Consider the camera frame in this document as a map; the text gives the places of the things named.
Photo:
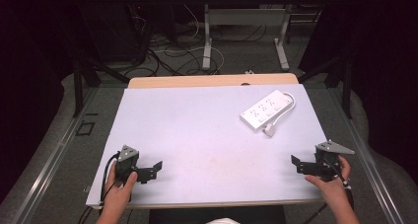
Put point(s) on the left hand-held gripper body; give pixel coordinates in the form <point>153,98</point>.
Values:
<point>127,158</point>

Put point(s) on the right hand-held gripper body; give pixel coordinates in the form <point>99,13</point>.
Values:
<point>328,156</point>

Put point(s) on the person's right hand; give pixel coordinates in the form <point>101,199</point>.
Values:
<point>330,187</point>

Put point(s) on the person's left hand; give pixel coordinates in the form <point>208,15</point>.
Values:
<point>117,192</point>

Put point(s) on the white table mat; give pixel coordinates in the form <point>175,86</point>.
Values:
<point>203,141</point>

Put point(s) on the white power strip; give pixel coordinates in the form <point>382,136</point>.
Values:
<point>265,110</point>

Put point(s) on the person's dark clothing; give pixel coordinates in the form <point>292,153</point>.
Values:
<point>217,214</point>

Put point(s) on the black metal stand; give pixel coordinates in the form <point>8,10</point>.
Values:
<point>343,79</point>
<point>82,76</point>

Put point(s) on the white-legged desk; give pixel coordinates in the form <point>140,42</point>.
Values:
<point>246,16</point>

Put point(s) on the metal floor rail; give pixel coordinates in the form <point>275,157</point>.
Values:
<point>368,158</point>
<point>49,164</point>

